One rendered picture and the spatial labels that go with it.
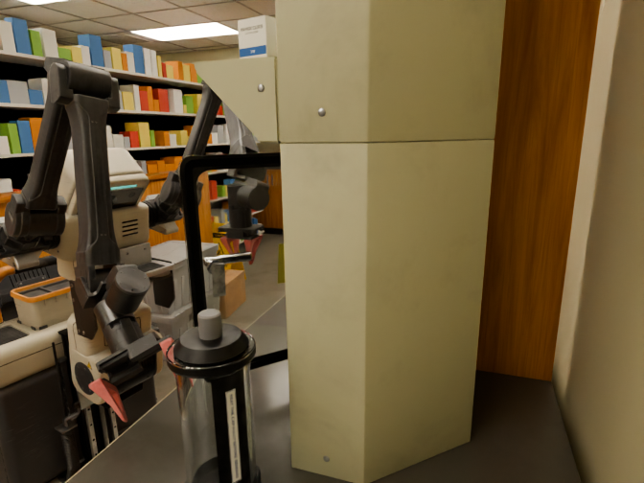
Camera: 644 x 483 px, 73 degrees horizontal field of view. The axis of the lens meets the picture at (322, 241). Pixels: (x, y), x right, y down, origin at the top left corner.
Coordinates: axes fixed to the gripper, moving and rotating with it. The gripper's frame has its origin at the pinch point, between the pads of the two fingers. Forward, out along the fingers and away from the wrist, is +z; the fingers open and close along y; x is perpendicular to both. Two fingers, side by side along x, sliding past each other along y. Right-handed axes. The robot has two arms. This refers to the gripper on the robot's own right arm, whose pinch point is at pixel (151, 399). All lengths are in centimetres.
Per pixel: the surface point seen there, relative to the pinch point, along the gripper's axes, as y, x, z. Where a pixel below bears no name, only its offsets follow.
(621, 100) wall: 82, -29, 8
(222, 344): 14.0, -23.5, 7.0
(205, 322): 13.5, -24.3, 3.8
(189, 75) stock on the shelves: 105, 210, -339
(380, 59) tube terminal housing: 43, -43, -5
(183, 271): 12, 176, -125
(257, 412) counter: 13.1, 8.0, 9.6
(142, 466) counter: -4.9, -0.6, 8.5
